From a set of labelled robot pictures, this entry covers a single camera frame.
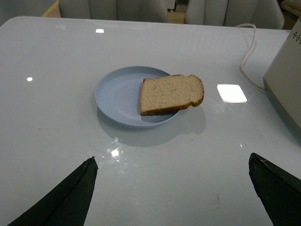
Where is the grey chair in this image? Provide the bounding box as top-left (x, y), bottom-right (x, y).
top-left (185, 0), bottom-right (285, 29)
top-left (59, 0), bottom-right (167, 23)

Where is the white toaster power cable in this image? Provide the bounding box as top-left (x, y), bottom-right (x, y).
top-left (235, 23), bottom-right (266, 91)

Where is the light blue round plate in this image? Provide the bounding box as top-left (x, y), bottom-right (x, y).
top-left (95, 66), bottom-right (178, 128)

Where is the beige sofa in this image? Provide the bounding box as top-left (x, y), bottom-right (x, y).
top-left (281, 0), bottom-right (301, 20)

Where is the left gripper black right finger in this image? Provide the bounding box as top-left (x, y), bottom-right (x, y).
top-left (248, 153), bottom-right (301, 226)

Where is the grey chair left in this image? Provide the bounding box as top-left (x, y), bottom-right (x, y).
top-left (59, 0), bottom-right (167, 23)

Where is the brown bread slice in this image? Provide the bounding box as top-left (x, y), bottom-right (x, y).
top-left (140, 74), bottom-right (205, 116)

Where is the grey chair right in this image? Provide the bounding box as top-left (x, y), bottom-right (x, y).
top-left (185, 0), bottom-right (285, 29)

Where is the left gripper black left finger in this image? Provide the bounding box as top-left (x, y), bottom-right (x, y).
top-left (9, 157), bottom-right (98, 226)

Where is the cream white toaster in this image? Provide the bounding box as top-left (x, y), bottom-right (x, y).
top-left (263, 19), bottom-right (301, 142)

